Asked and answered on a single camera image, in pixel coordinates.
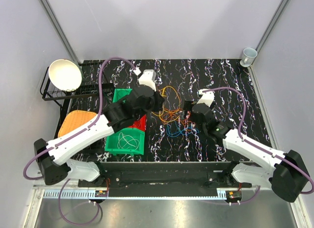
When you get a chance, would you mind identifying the yellow cable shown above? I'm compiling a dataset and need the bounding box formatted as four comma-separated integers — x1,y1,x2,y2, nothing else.
158,85,182,123

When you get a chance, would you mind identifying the brown cable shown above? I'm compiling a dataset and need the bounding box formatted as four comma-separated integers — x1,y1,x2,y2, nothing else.
115,89,133,103

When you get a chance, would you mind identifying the white cable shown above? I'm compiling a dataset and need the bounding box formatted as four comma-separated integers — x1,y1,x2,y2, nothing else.
117,131,140,150

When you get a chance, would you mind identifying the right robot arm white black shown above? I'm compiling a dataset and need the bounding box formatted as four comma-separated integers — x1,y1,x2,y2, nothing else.
183,101,310,203

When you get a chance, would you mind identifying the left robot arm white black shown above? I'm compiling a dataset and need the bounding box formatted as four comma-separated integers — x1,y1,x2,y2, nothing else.
34,85,164,187

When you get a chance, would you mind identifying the red plastic bin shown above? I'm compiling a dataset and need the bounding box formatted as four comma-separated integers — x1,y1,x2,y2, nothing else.
129,115,147,132

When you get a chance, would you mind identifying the far green plastic bin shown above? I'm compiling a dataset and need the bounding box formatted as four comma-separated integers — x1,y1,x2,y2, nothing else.
112,88,132,106

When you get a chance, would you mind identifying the green plastic bin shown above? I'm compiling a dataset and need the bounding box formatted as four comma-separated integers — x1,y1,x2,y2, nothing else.
105,128,145,155
112,88,132,106

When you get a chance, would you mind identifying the near green plastic bin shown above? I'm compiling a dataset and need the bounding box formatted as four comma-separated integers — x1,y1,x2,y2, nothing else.
105,128,145,155

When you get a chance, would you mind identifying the white mug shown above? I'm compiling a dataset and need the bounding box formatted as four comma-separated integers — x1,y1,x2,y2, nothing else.
240,48,258,67

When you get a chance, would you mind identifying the orange woven basket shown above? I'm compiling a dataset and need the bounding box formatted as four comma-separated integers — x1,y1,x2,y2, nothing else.
57,110,97,137

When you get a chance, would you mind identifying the white bowl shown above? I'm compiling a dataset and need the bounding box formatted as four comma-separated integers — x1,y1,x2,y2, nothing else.
48,59,82,91

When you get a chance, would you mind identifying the pink cable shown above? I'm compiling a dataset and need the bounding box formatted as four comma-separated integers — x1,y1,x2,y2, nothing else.
183,114,196,130

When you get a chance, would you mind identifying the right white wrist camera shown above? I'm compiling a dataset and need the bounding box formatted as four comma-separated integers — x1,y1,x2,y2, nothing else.
197,89,214,107

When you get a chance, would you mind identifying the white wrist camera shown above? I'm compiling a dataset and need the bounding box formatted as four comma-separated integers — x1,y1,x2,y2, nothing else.
133,68,157,92
197,89,214,107

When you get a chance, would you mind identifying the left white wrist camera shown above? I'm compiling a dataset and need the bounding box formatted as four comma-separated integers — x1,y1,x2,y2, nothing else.
133,68,157,92

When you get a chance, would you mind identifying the black wire dish rack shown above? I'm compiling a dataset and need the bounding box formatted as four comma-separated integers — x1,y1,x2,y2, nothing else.
40,60,101,138

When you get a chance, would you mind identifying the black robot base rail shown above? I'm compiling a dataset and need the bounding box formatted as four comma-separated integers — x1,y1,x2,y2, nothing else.
78,161,252,199

